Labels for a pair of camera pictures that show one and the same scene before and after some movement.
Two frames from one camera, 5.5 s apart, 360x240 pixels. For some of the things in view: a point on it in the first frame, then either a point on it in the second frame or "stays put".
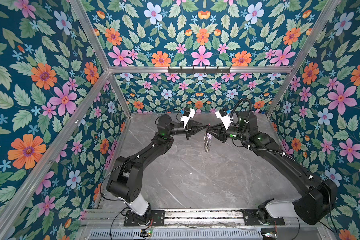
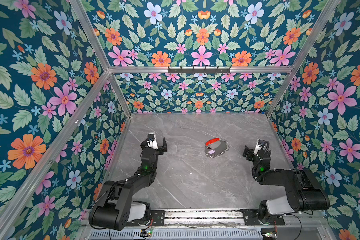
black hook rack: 198,71 stays put
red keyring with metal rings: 207,140 to 212,153
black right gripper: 221,132 to 250,153
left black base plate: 152,218 stays put
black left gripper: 193,127 to 159,150
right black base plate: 251,218 stays put
